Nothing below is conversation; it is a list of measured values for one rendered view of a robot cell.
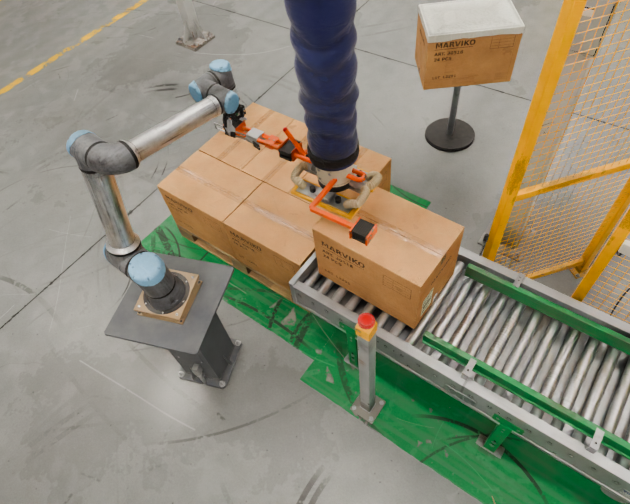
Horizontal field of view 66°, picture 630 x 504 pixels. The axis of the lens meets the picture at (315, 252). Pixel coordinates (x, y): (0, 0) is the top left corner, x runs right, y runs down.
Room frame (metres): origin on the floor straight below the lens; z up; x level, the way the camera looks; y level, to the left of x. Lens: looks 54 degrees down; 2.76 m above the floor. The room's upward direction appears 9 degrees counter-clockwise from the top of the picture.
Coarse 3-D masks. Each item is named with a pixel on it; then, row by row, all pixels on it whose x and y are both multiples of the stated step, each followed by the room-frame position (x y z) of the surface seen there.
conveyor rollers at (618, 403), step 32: (320, 288) 1.38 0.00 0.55; (448, 288) 1.25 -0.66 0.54; (384, 320) 1.13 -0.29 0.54; (448, 320) 1.07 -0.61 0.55; (512, 320) 1.01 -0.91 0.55; (512, 352) 0.86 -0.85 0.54; (544, 352) 0.83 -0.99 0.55; (608, 352) 0.78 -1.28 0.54; (480, 384) 0.73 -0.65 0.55; (544, 384) 0.69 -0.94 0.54; (576, 384) 0.66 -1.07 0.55; (608, 416) 0.51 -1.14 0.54; (608, 448) 0.38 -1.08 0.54
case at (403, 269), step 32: (352, 192) 1.66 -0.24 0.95; (384, 192) 1.63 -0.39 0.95; (320, 224) 1.49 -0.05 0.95; (384, 224) 1.42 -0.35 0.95; (416, 224) 1.39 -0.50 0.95; (448, 224) 1.36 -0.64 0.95; (320, 256) 1.45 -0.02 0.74; (352, 256) 1.31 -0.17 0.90; (384, 256) 1.24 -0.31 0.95; (416, 256) 1.21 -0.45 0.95; (448, 256) 1.24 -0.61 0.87; (352, 288) 1.31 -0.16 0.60; (384, 288) 1.18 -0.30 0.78; (416, 288) 1.06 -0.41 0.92; (416, 320) 1.05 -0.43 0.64
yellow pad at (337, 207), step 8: (312, 184) 1.61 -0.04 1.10; (296, 192) 1.58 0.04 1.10; (304, 192) 1.57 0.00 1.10; (312, 192) 1.55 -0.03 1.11; (312, 200) 1.51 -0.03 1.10; (336, 200) 1.46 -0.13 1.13; (344, 200) 1.48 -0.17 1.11; (328, 208) 1.45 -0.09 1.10; (336, 208) 1.44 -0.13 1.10; (344, 208) 1.43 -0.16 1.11; (352, 208) 1.43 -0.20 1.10; (344, 216) 1.40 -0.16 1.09; (352, 216) 1.38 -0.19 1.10
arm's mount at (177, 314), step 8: (176, 272) 1.43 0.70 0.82; (184, 272) 1.43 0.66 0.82; (184, 280) 1.38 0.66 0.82; (192, 280) 1.37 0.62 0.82; (192, 288) 1.33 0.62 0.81; (144, 296) 1.33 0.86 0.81; (184, 296) 1.29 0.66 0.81; (192, 296) 1.31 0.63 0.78; (136, 304) 1.29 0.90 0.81; (144, 304) 1.29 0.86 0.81; (184, 304) 1.25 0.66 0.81; (144, 312) 1.25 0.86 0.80; (152, 312) 1.24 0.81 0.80; (160, 312) 1.23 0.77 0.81; (168, 312) 1.22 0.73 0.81; (176, 312) 1.21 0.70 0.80; (184, 312) 1.22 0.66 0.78; (168, 320) 1.20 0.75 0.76; (176, 320) 1.19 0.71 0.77; (184, 320) 1.19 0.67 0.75
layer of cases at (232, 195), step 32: (256, 128) 2.79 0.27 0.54; (288, 128) 2.73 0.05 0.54; (192, 160) 2.56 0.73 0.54; (224, 160) 2.51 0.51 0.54; (256, 160) 2.46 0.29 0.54; (384, 160) 2.26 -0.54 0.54; (160, 192) 2.37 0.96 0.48; (192, 192) 2.25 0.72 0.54; (224, 192) 2.21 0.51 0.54; (256, 192) 2.16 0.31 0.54; (288, 192) 2.12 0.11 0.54; (192, 224) 2.22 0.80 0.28; (224, 224) 1.95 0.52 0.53; (256, 224) 1.90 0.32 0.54; (288, 224) 1.86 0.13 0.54; (256, 256) 1.80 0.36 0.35; (288, 256) 1.62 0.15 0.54; (288, 288) 1.65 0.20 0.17
